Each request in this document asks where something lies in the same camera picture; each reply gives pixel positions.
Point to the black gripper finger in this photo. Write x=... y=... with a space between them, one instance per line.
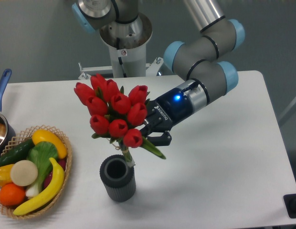
x=162 y=140

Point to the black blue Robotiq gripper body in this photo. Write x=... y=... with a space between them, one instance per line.
x=167 y=111

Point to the red tulip bouquet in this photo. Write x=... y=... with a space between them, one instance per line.
x=116 y=116

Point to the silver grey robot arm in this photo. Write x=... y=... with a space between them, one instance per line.
x=126 y=32

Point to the dark grey ribbed vase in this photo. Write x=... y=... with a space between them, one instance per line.
x=118 y=178

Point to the purple red vegetable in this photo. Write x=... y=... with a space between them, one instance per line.
x=62 y=163

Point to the yellow banana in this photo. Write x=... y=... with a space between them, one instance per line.
x=46 y=195

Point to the yellow squash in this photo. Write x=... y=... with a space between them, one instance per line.
x=42 y=135

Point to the green bok choy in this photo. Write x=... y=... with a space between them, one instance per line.
x=40 y=155

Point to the woven wicker basket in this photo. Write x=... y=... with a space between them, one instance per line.
x=23 y=136

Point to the black device at edge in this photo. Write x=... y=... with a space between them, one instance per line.
x=290 y=204

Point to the round beige disc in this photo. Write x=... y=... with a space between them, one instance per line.
x=24 y=173

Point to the dark green cucumber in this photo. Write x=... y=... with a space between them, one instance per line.
x=17 y=153

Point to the orange fruit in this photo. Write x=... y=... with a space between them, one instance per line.
x=12 y=195

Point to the yellow bell pepper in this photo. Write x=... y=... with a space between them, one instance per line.
x=5 y=177

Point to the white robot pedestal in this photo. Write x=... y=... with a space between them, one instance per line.
x=125 y=63

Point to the white frame at right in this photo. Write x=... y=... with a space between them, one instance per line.
x=287 y=112

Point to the blue handled steel pot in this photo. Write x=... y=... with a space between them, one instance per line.
x=6 y=131

